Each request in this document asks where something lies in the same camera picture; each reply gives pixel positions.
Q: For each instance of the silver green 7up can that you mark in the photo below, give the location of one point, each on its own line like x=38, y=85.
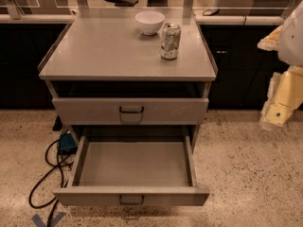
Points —
x=170, y=39

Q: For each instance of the closed grey upper drawer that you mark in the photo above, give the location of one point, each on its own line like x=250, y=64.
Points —
x=131, y=111

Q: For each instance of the black office chair seat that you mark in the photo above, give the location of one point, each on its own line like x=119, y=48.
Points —
x=123, y=3

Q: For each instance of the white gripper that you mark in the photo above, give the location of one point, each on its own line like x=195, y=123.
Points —
x=292, y=38

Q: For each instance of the open grey middle drawer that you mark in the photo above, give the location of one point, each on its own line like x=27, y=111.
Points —
x=148, y=172

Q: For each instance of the blue power box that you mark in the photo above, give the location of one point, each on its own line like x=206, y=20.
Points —
x=67, y=143

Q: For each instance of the grey drawer cabinet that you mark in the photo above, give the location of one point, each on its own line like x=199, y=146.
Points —
x=104, y=55

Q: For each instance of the white ceramic bowl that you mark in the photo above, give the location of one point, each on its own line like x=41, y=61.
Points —
x=149, y=22

